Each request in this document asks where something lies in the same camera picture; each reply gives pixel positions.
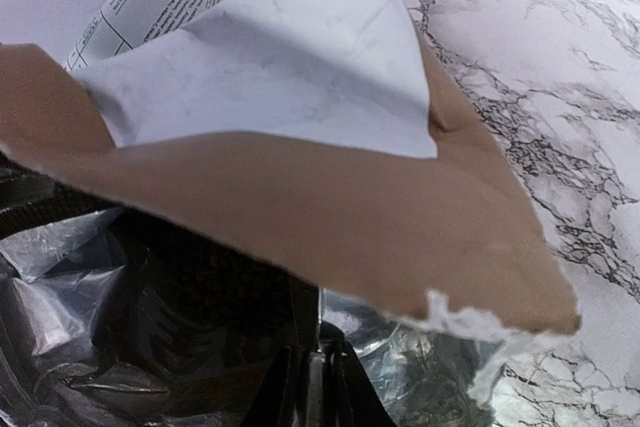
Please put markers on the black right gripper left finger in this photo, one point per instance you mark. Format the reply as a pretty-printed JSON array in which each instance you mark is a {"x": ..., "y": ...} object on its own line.
[{"x": 274, "y": 404}]

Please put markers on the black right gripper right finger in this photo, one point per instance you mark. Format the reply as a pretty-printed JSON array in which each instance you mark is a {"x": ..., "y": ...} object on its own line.
[{"x": 353, "y": 401}]

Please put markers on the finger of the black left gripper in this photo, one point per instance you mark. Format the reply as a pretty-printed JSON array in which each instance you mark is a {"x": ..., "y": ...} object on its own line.
[{"x": 30, "y": 199}]

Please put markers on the silver metal scoop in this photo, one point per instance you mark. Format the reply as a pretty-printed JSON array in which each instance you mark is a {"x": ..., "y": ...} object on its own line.
[{"x": 307, "y": 306}]

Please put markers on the brown white dog food bag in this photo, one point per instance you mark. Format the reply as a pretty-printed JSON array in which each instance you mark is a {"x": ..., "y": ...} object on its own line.
[{"x": 320, "y": 137}]

